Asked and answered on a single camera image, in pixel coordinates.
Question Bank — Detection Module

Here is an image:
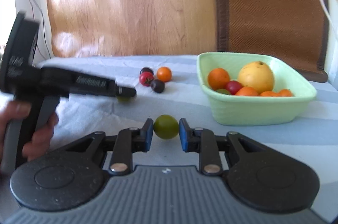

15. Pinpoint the red tomato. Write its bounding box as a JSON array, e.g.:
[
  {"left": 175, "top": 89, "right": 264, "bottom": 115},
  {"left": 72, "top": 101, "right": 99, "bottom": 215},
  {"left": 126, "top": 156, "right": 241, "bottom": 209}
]
[{"left": 139, "top": 72, "right": 154, "bottom": 87}]

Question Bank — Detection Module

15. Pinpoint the brown woven mat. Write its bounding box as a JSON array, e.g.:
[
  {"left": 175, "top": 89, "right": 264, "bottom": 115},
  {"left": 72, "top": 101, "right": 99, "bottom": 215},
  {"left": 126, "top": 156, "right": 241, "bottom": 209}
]
[{"left": 216, "top": 0, "right": 329, "bottom": 83}]

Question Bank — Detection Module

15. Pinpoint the light green plastic basin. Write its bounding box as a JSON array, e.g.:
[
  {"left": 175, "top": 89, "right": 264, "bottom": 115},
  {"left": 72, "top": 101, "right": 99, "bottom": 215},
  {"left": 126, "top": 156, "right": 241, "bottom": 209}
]
[{"left": 196, "top": 52, "right": 317, "bottom": 126}]

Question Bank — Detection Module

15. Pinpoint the green lime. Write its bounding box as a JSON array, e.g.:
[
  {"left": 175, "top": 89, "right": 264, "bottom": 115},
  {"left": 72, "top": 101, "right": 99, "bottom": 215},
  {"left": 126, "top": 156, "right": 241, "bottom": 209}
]
[{"left": 154, "top": 115, "right": 179, "bottom": 140}]

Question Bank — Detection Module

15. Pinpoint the person left hand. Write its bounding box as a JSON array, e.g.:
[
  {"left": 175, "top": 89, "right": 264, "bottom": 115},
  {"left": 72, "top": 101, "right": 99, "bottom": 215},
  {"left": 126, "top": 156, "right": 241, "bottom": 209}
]
[{"left": 1, "top": 96, "right": 60, "bottom": 175}]

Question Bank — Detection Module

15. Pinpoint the dark purple plum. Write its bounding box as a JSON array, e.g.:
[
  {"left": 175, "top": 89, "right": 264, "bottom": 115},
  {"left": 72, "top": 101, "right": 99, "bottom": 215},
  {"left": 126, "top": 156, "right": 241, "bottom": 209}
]
[{"left": 150, "top": 79, "right": 165, "bottom": 93}]

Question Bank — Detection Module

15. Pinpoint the wood pattern board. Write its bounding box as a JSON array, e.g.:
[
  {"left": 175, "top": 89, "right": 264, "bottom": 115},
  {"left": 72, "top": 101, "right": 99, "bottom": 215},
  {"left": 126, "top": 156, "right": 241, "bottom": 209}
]
[{"left": 46, "top": 0, "right": 216, "bottom": 57}]

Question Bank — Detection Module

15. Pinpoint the large yellow citrus fruit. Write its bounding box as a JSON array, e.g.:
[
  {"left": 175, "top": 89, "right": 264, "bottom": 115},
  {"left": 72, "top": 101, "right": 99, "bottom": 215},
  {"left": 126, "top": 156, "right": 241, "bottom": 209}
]
[{"left": 237, "top": 61, "right": 275, "bottom": 94}]

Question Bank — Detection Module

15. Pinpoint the blue white striped tablecloth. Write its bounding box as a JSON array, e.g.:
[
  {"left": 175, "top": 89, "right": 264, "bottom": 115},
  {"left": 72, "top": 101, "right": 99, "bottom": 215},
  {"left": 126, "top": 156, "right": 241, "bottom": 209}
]
[{"left": 0, "top": 55, "right": 338, "bottom": 223}]

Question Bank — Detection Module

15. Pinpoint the green fruit in basin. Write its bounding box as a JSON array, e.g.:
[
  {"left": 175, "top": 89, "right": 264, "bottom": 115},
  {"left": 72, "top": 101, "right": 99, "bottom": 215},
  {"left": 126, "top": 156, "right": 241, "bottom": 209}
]
[{"left": 216, "top": 89, "right": 232, "bottom": 95}]

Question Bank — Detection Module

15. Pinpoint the small green fruit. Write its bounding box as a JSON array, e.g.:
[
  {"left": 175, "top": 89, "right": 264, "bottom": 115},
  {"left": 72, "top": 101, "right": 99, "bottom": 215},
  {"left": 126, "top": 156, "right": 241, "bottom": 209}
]
[{"left": 116, "top": 96, "right": 134, "bottom": 103}]

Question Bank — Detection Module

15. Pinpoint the orange mandarin back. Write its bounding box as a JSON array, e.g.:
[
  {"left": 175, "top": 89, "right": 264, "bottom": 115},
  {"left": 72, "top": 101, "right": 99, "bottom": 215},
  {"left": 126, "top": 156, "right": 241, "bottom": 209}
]
[{"left": 278, "top": 89, "right": 294, "bottom": 97}]

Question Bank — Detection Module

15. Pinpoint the red fruit in basin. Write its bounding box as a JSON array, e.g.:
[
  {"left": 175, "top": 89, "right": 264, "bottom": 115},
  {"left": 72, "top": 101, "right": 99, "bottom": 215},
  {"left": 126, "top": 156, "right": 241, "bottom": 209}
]
[{"left": 225, "top": 80, "right": 244, "bottom": 95}]

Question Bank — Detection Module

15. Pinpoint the small orange mandarin far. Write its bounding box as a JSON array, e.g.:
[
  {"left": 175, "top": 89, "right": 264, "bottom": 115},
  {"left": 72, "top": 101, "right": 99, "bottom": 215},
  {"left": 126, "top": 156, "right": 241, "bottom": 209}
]
[{"left": 156, "top": 67, "right": 172, "bottom": 82}]

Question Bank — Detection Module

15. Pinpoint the dark plum far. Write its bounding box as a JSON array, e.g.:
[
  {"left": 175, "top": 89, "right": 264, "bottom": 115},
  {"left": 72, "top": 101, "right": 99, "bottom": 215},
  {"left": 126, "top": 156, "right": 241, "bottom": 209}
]
[{"left": 139, "top": 67, "right": 154, "bottom": 75}]

